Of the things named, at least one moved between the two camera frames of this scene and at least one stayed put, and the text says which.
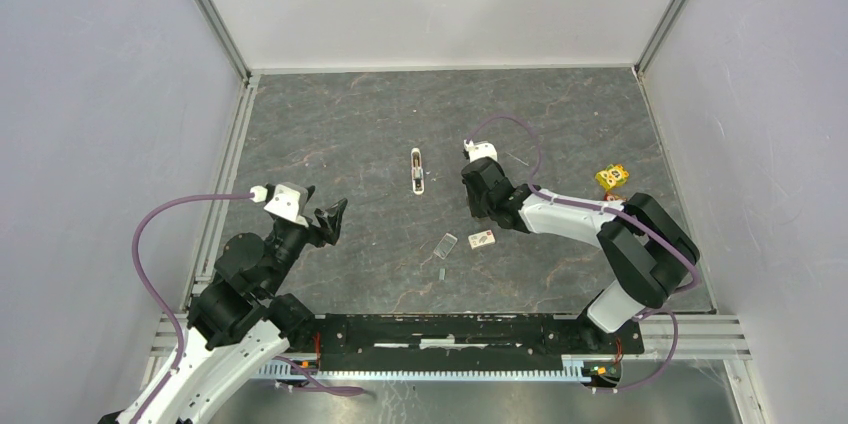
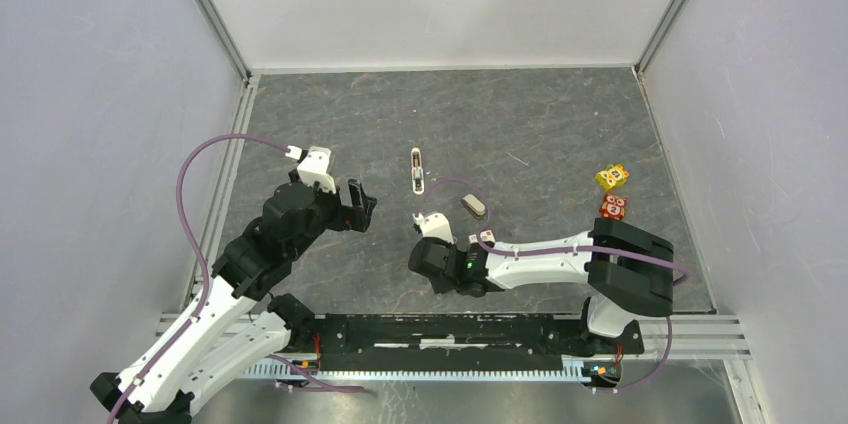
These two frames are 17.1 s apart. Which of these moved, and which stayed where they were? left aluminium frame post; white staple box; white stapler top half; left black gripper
Moved: left black gripper
Stayed: white staple box; white stapler top half; left aluminium frame post
